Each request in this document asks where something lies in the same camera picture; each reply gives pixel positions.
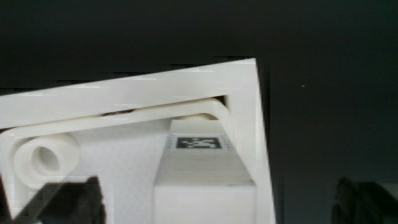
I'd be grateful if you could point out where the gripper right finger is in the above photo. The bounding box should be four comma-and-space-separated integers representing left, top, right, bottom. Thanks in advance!
331, 177, 398, 224

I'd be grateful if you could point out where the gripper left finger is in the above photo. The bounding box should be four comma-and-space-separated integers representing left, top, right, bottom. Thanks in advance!
13, 176, 107, 224

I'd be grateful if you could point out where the white desk tabletop tray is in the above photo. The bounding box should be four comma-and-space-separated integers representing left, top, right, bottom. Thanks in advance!
0, 59, 276, 224

